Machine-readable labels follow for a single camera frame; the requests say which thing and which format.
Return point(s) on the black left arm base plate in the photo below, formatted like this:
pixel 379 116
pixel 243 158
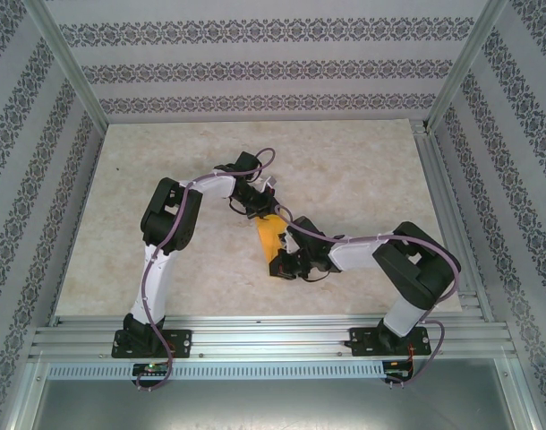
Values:
pixel 181 342

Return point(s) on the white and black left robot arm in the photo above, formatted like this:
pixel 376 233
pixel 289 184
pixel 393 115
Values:
pixel 215 188

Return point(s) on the orange paper sheet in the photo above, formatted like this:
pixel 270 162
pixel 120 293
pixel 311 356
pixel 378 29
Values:
pixel 268 237

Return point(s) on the aluminium side rail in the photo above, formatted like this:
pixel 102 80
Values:
pixel 427 152

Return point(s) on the grey metal sheet panel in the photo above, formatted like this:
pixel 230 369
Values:
pixel 273 403

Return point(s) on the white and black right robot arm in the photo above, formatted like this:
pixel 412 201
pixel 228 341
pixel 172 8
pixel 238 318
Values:
pixel 358 255

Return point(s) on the aluminium mounting rail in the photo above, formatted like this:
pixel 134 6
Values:
pixel 273 336

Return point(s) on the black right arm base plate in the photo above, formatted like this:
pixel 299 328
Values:
pixel 362 342

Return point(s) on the aluminium frame post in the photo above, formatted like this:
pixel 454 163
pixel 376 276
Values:
pixel 67 58
pixel 467 62

